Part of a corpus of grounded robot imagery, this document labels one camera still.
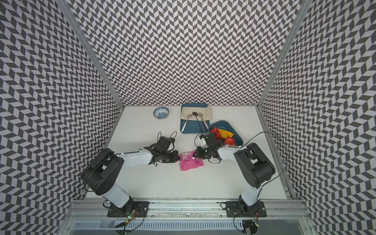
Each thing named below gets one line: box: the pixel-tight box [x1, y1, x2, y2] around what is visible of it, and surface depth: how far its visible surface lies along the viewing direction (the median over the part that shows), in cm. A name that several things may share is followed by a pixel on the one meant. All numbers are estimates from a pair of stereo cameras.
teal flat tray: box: [180, 102, 210, 134], surface depth 109 cm
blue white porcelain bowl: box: [152, 106, 170, 120], surface depth 114 cm
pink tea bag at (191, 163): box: [179, 158, 205, 171], surface depth 88 cm
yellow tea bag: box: [217, 128, 235, 139], surface depth 99 cm
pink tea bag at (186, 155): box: [178, 149, 198, 163], surface depth 92 cm
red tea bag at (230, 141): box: [224, 136, 236, 146], surface depth 95 cm
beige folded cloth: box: [180, 106, 212, 121], surface depth 116 cm
